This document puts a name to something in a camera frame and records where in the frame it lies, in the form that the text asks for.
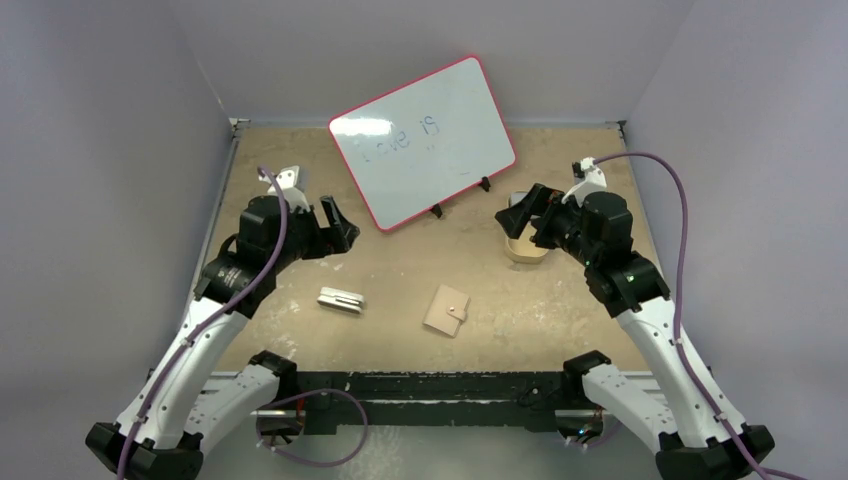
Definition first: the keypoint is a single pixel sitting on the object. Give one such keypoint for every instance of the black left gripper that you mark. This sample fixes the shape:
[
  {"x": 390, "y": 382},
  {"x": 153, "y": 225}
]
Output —
[{"x": 327, "y": 240}]

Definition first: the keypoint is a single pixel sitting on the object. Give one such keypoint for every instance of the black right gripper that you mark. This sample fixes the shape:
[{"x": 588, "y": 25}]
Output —
[{"x": 539, "y": 221}]

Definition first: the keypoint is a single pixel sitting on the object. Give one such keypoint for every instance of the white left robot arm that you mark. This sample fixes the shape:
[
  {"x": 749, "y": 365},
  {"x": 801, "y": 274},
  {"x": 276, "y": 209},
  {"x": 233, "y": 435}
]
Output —
[{"x": 167, "y": 431}]

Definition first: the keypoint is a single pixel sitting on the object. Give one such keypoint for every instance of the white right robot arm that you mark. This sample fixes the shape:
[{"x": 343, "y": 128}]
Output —
[{"x": 694, "y": 432}]

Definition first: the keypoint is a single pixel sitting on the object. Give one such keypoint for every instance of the black whiteboard stand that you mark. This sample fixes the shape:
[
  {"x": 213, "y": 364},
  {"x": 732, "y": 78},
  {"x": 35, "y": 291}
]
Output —
[{"x": 484, "y": 184}]

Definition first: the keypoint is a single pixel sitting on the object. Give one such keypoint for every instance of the pink framed whiteboard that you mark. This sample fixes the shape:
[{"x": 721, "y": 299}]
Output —
[{"x": 421, "y": 144}]

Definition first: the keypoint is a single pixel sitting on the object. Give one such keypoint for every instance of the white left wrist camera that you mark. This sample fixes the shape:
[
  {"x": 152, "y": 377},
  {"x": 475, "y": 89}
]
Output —
[{"x": 292, "y": 181}]

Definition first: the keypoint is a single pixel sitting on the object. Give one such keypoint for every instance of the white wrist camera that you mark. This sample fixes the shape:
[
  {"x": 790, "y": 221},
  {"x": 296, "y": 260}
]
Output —
[
  {"x": 292, "y": 181},
  {"x": 589, "y": 179}
]

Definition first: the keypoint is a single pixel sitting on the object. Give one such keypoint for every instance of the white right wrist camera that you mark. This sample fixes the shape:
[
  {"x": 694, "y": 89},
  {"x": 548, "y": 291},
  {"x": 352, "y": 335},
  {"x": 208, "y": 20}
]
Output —
[{"x": 589, "y": 179}]

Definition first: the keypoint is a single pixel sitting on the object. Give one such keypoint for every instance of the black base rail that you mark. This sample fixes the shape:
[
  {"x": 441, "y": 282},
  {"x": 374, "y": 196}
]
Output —
[{"x": 536, "y": 401}]

